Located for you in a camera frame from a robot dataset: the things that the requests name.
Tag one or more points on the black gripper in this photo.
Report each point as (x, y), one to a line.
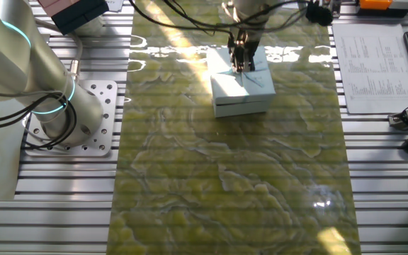
(244, 44)

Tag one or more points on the light blue ribboned box lid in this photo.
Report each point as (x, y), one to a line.
(229, 86)

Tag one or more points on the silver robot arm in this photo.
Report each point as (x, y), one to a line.
(48, 71)

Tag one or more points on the light blue box base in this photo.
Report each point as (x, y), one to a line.
(241, 110)

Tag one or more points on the grey box with orange button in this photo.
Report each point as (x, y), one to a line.
(377, 4)

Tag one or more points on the dark blue cardboard box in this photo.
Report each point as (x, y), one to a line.
(80, 16)

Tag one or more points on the pink cardboard box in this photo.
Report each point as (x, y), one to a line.
(57, 5)

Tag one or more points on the small printed paper sheet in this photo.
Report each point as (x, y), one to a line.
(292, 4)

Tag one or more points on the green marble pattern mat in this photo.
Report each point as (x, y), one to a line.
(225, 177)

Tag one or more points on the printed table paper sheet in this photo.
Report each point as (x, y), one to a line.
(374, 71)

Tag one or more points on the printed instruction paper sheet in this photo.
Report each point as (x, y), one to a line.
(113, 4)

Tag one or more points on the silver robot mounting plate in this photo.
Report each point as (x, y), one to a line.
(103, 106)

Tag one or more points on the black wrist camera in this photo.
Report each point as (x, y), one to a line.
(318, 14)

